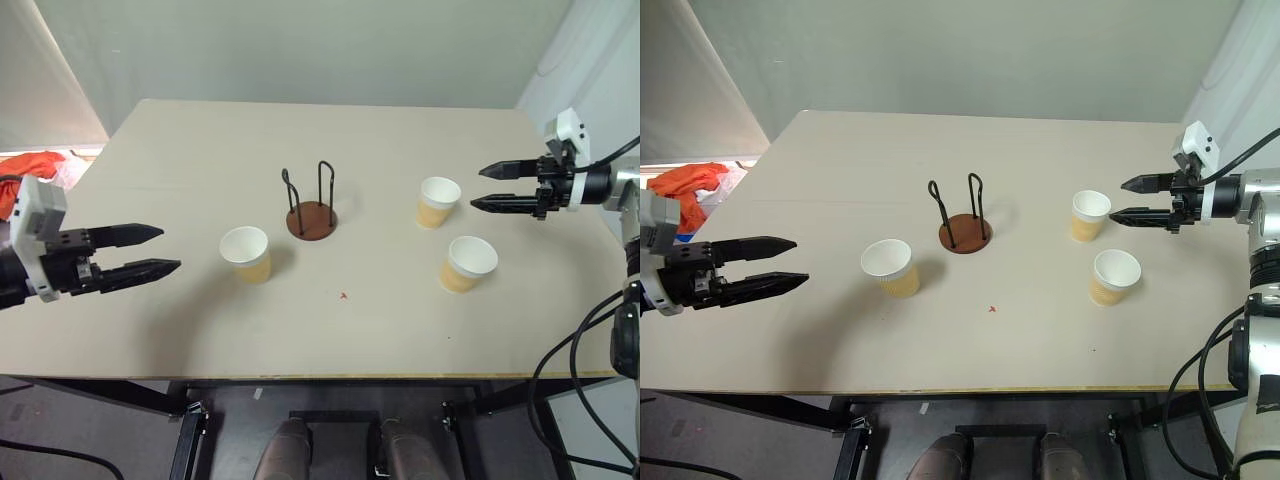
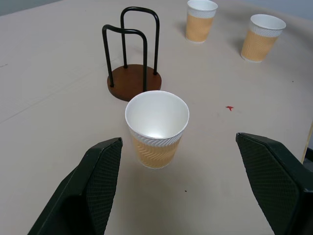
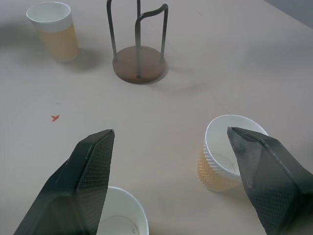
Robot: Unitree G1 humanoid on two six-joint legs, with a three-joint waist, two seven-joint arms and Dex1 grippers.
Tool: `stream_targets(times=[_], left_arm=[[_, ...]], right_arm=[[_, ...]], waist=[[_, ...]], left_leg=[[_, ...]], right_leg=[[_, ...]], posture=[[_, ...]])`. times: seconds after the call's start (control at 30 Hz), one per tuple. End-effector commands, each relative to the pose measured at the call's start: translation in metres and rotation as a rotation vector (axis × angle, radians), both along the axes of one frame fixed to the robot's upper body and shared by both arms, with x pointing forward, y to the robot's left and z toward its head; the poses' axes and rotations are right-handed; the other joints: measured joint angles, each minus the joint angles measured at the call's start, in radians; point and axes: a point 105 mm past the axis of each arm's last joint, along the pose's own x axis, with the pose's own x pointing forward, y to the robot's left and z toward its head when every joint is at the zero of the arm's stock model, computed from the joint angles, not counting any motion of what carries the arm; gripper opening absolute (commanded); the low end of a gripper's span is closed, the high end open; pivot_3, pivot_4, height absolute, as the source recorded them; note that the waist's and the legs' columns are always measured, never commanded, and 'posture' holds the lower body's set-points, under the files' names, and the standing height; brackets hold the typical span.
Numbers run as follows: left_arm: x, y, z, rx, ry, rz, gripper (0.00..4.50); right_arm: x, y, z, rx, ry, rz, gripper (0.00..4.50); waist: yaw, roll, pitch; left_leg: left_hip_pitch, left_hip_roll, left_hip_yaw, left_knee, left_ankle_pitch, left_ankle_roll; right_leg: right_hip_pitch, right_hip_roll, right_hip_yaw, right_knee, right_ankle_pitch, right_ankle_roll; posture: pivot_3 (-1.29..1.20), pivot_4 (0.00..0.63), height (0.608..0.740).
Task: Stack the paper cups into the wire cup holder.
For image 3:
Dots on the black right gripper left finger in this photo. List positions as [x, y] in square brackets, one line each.
[73, 186]

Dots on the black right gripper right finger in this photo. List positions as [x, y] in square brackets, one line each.
[266, 176]

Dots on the small red mark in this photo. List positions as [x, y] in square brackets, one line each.
[55, 118]

